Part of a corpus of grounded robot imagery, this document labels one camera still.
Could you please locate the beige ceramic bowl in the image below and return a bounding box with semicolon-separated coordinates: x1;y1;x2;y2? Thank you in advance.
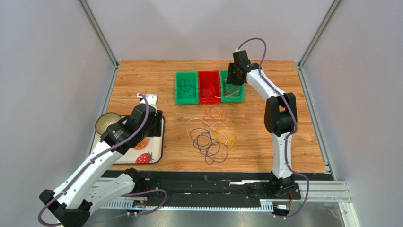
95;112;122;135

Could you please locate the strawberry print white tray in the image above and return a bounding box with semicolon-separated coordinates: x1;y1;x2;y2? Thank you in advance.
86;113;163;167

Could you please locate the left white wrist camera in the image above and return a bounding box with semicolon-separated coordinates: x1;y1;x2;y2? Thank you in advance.
137;93;158;110

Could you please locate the red plastic bin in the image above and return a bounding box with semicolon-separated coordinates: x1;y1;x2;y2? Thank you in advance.
197;70;221;104

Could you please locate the pink cable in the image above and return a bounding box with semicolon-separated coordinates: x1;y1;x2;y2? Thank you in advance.
204;105;229;122

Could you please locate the green plastic bin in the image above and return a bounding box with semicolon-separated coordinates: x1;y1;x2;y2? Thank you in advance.
219;70;245;103
175;71;199;105

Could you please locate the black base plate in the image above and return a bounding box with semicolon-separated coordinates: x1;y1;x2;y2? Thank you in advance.
114;171;301;209

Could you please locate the aluminium frame rail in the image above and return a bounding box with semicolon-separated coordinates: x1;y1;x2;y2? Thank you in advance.
85;180;359;227

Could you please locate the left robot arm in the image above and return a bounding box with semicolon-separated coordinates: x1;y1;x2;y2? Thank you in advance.
37;99;163;227

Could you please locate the left green plastic bin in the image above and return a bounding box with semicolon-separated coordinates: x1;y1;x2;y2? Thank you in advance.
175;71;199;105

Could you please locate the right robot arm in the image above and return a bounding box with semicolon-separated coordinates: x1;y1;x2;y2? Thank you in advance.
227;50;297;198

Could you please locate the red cable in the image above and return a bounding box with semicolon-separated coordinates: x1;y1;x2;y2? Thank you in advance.
201;83;219;99

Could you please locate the right green plastic bin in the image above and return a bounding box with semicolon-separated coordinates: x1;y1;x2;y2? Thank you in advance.
219;70;245;103

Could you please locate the yellow cable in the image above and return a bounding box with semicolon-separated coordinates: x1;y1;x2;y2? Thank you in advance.
211;121;237;150

